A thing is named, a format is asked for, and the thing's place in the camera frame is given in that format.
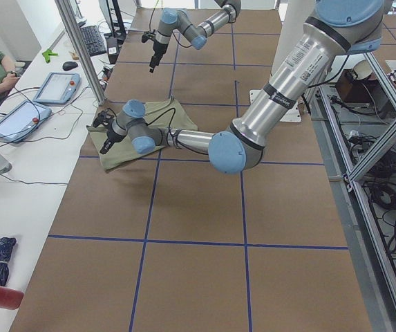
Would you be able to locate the teach pendant tablet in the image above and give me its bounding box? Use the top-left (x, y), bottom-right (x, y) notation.
top-left (33, 72), bottom-right (81, 105)
top-left (0, 101), bottom-right (52, 143)

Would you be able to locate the black computer mouse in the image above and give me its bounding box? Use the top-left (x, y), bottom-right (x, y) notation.
top-left (62, 61), bottom-right (78, 71)

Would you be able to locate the lower teach pendant tablet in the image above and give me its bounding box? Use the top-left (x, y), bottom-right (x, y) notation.
top-left (0, 101), bottom-right (52, 143)

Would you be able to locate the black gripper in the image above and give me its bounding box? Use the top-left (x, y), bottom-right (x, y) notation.
top-left (93, 109), bottom-right (126, 154)
top-left (141, 30), bottom-right (167, 73)

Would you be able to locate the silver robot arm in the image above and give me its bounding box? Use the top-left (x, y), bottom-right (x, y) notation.
top-left (142, 0), bottom-right (241, 73)
top-left (100, 1), bottom-right (390, 174)

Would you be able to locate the folded dark blue umbrella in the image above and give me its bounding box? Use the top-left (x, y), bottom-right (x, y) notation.
top-left (0, 237), bottom-right (17, 286)

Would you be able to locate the black keyboard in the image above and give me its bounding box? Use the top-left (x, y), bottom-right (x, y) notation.
top-left (80, 26), bottom-right (106, 56)

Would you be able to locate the aluminium frame post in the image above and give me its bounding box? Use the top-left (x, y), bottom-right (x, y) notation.
top-left (55, 0), bottom-right (106, 106)

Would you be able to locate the upper teach pendant tablet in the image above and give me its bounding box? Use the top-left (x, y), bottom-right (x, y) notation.
top-left (33, 72), bottom-right (81, 105)

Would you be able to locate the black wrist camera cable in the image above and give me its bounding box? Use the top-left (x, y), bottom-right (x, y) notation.
top-left (138, 107), bottom-right (178, 139)

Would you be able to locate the olive green long-sleeve shirt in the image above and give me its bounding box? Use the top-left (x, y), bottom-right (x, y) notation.
top-left (87, 97), bottom-right (198, 170)

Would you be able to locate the green plastic tool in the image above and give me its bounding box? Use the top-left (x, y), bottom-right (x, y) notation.
top-left (42, 48), bottom-right (59, 64)

